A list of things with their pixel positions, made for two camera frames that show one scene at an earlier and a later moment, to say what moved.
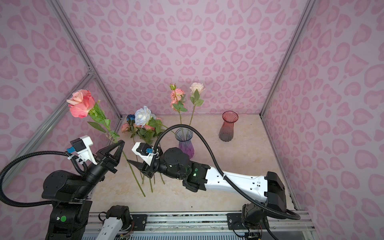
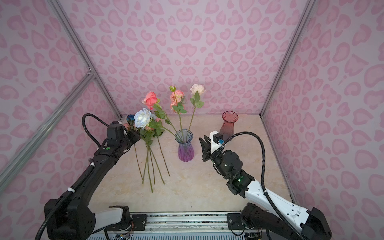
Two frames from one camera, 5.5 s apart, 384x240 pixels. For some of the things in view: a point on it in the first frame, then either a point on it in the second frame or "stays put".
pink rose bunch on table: x=145 y=124 stays put
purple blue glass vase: x=185 y=135 stays put
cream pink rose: x=196 y=88 stays put
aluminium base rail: x=259 y=223 stays put
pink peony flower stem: x=177 y=96 stays put
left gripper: x=106 y=162 -> x=134 y=136
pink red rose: x=81 y=104 -> x=151 y=100
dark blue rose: x=130 y=118 stays put
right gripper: x=143 y=167 -> x=206 y=152
